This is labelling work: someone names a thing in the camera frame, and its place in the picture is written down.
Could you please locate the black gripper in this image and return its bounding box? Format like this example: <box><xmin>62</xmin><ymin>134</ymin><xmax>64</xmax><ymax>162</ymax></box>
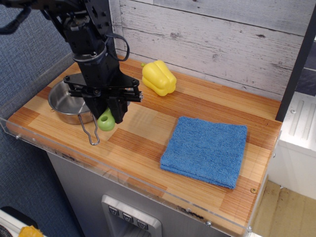
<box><xmin>63</xmin><ymin>53</ymin><xmax>143</xmax><ymax>124</ymax></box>

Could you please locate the green handled grey spatula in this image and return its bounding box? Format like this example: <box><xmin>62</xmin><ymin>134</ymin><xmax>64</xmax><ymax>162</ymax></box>
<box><xmin>97</xmin><ymin>108</ymin><xmax>116</xmax><ymax>131</ymax></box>

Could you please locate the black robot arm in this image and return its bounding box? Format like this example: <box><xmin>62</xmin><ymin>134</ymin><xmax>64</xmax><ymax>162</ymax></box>
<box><xmin>0</xmin><ymin>0</ymin><xmax>142</xmax><ymax>124</ymax></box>

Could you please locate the stainless steel pot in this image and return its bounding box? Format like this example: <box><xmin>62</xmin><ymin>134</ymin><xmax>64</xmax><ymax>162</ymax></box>
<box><xmin>48</xmin><ymin>81</ymin><xmax>100</xmax><ymax>145</ymax></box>

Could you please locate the blue folded cloth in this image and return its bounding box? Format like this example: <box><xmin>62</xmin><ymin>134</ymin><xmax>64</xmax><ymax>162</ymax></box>
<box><xmin>160</xmin><ymin>117</ymin><xmax>247</xmax><ymax>190</ymax></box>

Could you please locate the yellow toy bell pepper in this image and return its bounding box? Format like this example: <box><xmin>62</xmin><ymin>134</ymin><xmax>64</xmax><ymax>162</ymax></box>
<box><xmin>141</xmin><ymin>60</ymin><xmax>177</xmax><ymax>96</ymax></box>

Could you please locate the clear acrylic table guard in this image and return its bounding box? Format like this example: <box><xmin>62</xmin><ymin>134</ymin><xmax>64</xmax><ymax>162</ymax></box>
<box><xmin>0</xmin><ymin>34</ymin><xmax>282</xmax><ymax>237</ymax></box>

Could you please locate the grey toy fridge cabinet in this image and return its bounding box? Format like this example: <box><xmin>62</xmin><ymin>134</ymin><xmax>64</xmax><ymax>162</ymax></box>
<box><xmin>48</xmin><ymin>153</ymin><xmax>225</xmax><ymax>237</ymax></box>

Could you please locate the white side cabinet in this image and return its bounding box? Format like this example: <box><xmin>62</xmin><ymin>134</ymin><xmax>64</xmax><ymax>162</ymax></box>
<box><xmin>268</xmin><ymin>92</ymin><xmax>316</xmax><ymax>199</ymax></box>

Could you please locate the yellow black cable bundle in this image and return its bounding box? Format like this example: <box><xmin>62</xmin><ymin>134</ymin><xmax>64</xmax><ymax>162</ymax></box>
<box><xmin>0</xmin><ymin>223</ymin><xmax>13</xmax><ymax>237</ymax></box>

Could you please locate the black right upright post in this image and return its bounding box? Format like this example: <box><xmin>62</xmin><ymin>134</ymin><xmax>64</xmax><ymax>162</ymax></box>
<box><xmin>276</xmin><ymin>4</ymin><xmax>316</xmax><ymax>122</ymax></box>

